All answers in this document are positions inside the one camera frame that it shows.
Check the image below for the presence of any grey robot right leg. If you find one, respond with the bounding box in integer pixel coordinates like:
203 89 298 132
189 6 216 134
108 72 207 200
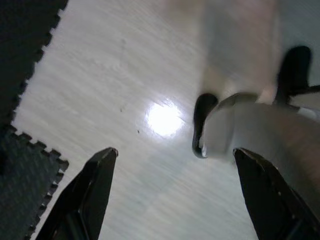
201 0 320 106

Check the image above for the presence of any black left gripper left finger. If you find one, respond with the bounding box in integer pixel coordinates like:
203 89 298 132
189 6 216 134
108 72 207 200
32 146 119 240

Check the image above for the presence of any black foam puzzle mat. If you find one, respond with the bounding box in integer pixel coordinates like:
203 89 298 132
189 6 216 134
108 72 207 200
0 0 70 240

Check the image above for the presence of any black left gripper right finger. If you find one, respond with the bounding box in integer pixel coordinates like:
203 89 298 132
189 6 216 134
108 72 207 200
232 146 320 240

